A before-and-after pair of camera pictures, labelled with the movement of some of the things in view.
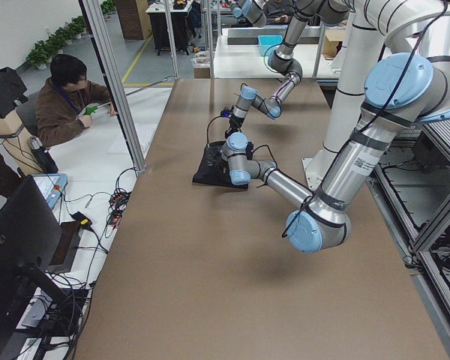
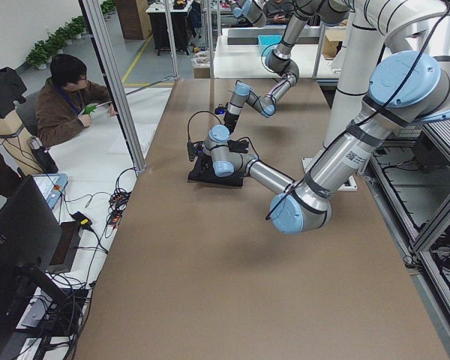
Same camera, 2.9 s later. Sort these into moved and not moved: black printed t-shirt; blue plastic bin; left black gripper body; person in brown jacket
Moved: left black gripper body
Not moved: blue plastic bin; person in brown jacket; black printed t-shirt
